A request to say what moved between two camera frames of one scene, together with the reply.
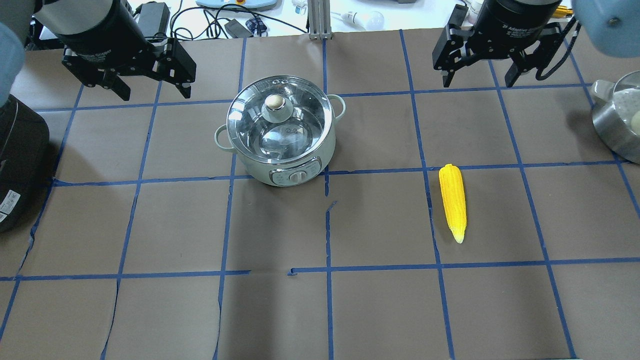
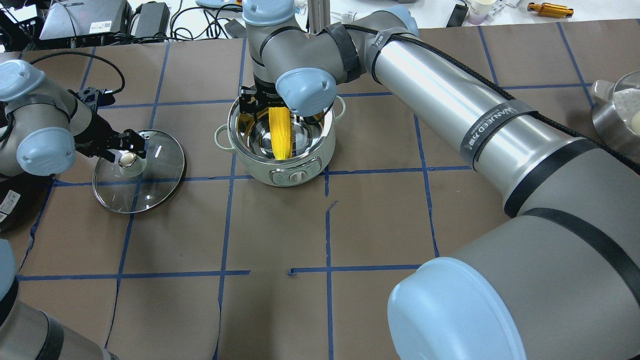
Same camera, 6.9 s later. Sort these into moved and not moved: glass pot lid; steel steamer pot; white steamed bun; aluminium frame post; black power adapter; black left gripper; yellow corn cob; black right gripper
Moved: black right gripper; black left gripper; glass pot lid; yellow corn cob
Not moved: aluminium frame post; steel steamer pot; black power adapter; white steamed bun
